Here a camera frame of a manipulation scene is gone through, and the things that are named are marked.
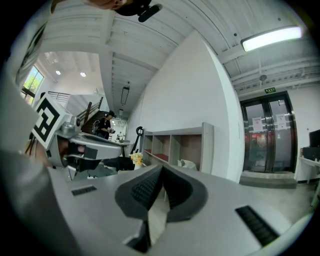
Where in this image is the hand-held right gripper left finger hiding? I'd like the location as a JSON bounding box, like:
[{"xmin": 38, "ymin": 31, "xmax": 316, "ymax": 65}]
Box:
[{"xmin": 47, "ymin": 164, "xmax": 165, "ymax": 256}]

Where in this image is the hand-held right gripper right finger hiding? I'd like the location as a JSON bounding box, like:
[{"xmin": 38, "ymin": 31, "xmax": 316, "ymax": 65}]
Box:
[{"xmin": 149, "ymin": 165, "xmax": 315, "ymax": 256}]

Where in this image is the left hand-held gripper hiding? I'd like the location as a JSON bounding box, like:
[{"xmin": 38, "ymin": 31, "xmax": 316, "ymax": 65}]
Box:
[{"xmin": 30, "ymin": 93, "xmax": 125, "ymax": 181}]

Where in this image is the white pack of tissues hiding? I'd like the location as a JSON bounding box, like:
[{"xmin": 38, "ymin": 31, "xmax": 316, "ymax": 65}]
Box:
[{"xmin": 177, "ymin": 159, "xmax": 198, "ymax": 171}]

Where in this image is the grey shelf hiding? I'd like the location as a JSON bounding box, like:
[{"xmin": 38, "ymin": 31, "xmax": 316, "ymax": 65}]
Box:
[{"xmin": 141, "ymin": 121, "xmax": 215, "ymax": 176}]

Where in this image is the person's left forearm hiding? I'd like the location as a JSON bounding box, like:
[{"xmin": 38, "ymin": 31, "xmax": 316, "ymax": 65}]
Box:
[{"xmin": 32, "ymin": 142, "xmax": 53, "ymax": 168}]

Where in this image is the person's left hand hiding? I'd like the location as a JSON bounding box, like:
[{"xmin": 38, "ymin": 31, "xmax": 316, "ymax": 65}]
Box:
[{"xmin": 57, "ymin": 140, "xmax": 86, "ymax": 161}]

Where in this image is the grey round table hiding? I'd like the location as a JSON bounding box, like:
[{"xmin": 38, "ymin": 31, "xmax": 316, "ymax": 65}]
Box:
[{"xmin": 109, "ymin": 139, "xmax": 135, "ymax": 148}]

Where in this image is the yellow flower bunch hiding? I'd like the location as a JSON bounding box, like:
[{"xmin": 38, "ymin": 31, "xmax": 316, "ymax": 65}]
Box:
[{"xmin": 128, "ymin": 152, "xmax": 145, "ymax": 166}]

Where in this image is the black kick scooter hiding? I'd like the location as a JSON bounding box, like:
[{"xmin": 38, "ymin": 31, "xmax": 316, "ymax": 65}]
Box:
[{"xmin": 129, "ymin": 125, "xmax": 145, "ymax": 157}]

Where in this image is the wooden staircase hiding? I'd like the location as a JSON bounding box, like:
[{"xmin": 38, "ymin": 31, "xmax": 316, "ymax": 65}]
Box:
[{"xmin": 76, "ymin": 96, "xmax": 111, "ymax": 136}]

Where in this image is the person's white printed shirt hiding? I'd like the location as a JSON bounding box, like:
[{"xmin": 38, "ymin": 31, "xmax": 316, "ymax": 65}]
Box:
[{"xmin": 0, "ymin": 0, "xmax": 85, "ymax": 256}]

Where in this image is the large window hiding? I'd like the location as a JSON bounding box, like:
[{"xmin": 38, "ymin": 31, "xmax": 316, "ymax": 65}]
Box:
[{"xmin": 20, "ymin": 65, "xmax": 45, "ymax": 106}]

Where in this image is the black framed glass double door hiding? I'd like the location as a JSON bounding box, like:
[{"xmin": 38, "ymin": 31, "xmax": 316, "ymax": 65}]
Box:
[{"xmin": 239, "ymin": 91, "xmax": 299, "ymax": 175}]

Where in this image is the white paper notice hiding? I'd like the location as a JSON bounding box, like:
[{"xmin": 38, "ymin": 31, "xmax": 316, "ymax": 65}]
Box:
[
  {"xmin": 275, "ymin": 113, "xmax": 287, "ymax": 131},
  {"xmin": 251, "ymin": 116, "xmax": 264, "ymax": 133}
]

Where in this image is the white side table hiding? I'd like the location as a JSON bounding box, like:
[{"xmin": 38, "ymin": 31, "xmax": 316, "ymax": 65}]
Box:
[{"xmin": 294, "ymin": 155, "xmax": 320, "ymax": 185}]

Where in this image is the black box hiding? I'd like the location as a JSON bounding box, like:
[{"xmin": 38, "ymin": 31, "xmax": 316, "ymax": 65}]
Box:
[{"xmin": 299, "ymin": 146, "xmax": 320, "ymax": 161}]

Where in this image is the black monitor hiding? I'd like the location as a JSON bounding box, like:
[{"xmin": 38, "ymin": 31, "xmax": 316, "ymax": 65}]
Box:
[{"xmin": 308, "ymin": 129, "xmax": 320, "ymax": 149}]

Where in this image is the person's face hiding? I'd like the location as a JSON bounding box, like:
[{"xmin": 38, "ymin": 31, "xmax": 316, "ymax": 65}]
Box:
[{"xmin": 83, "ymin": 0, "xmax": 126, "ymax": 11}]

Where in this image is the long ceiling light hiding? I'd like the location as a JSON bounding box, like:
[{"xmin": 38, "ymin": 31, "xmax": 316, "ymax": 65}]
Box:
[{"xmin": 240, "ymin": 25, "xmax": 303, "ymax": 53}]

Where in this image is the black hanging frame lamp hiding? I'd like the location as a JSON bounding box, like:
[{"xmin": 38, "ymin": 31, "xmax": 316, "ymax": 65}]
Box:
[{"xmin": 120, "ymin": 85, "xmax": 131, "ymax": 106}]

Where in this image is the black head camera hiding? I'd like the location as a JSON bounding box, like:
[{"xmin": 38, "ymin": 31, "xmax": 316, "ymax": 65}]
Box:
[{"xmin": 113, "ymin": 0, "xmax": 164, "ymax": 23}]

